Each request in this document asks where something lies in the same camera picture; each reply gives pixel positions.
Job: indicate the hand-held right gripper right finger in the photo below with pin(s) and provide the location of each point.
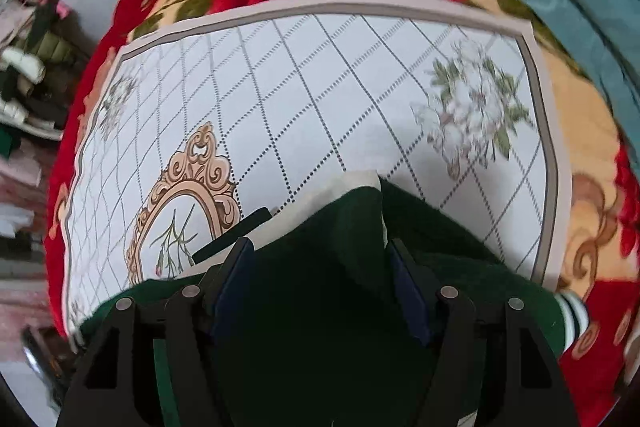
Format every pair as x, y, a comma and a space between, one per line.
410, 294

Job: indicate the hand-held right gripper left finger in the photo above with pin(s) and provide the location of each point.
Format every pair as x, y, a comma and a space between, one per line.
232, 289

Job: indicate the green white varsity jacket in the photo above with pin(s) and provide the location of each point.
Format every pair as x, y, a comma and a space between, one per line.
320, 332

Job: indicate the rack of hanging clothes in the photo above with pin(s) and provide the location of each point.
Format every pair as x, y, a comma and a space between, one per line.
30, 72

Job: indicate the white diamond pattern mat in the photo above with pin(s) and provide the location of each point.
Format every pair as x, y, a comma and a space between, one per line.
325, 82

